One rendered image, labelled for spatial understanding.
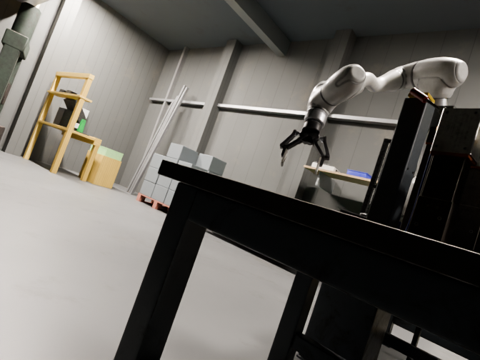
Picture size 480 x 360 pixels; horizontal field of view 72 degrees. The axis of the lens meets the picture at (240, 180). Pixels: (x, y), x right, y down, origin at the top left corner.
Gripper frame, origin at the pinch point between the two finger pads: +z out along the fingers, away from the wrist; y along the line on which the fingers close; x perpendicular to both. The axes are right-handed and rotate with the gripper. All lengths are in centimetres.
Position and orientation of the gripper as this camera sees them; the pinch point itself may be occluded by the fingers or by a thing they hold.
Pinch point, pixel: (298, 166)
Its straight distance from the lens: 132.2
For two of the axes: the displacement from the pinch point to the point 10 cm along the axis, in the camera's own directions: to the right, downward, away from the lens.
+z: -3.5, 8.6, -3.6
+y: -9.3, -2.6, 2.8
